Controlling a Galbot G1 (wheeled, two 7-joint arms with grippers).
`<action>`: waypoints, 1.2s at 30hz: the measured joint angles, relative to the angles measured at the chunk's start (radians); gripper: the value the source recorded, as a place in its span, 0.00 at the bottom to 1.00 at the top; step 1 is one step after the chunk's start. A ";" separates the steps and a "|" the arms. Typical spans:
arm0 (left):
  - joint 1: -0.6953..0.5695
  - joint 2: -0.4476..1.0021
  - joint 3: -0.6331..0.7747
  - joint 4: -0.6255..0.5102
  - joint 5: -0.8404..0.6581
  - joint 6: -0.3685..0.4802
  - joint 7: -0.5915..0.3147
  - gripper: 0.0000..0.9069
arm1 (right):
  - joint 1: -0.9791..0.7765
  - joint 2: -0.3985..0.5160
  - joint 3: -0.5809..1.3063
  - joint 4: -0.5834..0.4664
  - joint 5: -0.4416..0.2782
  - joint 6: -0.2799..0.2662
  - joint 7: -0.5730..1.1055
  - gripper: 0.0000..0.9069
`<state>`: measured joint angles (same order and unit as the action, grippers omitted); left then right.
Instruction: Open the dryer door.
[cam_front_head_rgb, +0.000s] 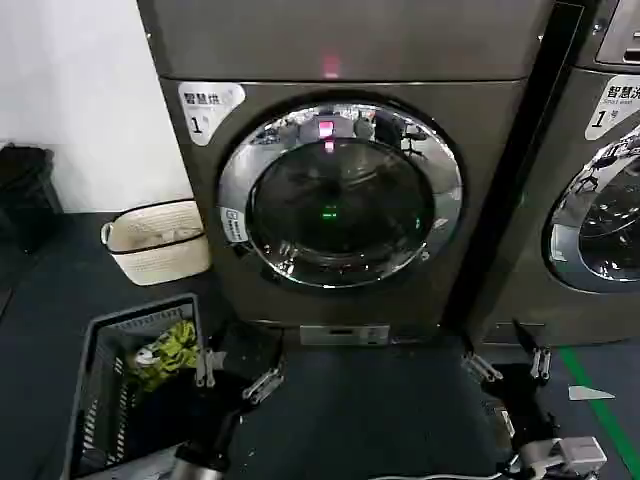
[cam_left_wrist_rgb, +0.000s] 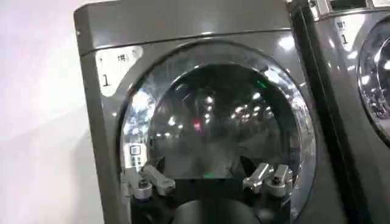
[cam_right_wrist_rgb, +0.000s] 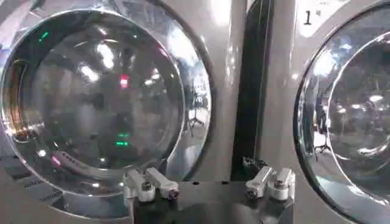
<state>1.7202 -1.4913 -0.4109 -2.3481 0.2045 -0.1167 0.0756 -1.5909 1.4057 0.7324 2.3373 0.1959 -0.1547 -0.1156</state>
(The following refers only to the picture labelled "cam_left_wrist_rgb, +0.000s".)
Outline white label on neighbouring dryer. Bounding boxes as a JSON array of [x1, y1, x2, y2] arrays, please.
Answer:
[[334, 13, 366, 52]]

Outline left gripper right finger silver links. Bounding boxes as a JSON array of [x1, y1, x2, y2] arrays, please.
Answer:
[[242, 163, 294, 198]]

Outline grey dryer beside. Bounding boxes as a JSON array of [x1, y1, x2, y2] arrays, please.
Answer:
[[288, 0, 390, 224]]

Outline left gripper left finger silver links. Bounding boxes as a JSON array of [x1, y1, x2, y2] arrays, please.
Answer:
[[121, 156, 177, 201]]

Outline white label sticker on dryer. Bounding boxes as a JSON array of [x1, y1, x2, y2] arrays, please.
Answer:
[[95, 45, 144, 98]]

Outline white sticker on door glass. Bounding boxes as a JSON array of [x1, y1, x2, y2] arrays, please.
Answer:
[[124, 142, 147, 173]]

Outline round glass dryer door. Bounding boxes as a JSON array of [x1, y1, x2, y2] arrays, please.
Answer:
[[117, 39, 317, 223]]

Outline round glass door beside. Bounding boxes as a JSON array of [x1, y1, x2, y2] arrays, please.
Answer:
[[356, 14, 390, 144]]

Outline grey dryer with label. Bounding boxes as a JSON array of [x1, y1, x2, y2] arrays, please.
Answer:
[[73, 0, 348, 224]]

